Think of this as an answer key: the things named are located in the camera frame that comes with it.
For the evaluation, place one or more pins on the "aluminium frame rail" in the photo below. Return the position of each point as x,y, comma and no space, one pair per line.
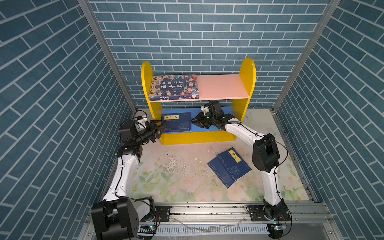
239,221

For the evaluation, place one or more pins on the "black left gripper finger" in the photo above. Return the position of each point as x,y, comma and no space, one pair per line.
159,130
158,123

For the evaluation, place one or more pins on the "yellow pink blue bookshelf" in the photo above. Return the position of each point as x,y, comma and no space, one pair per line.
238,88

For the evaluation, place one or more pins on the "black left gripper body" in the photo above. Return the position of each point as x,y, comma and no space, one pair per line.
149,134

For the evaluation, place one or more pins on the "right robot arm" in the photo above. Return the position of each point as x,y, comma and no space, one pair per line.
265,156

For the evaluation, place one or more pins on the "navy book yellow label right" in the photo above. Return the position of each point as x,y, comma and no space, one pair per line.
234,164

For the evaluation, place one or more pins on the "colourful illustrated history book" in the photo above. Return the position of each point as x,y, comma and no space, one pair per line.
174,87

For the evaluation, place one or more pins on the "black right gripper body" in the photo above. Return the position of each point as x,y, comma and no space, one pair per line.
208,121

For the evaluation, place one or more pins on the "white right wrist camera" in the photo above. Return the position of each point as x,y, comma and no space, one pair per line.
205,109

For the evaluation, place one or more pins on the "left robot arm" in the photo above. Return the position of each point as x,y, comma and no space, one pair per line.
117,215

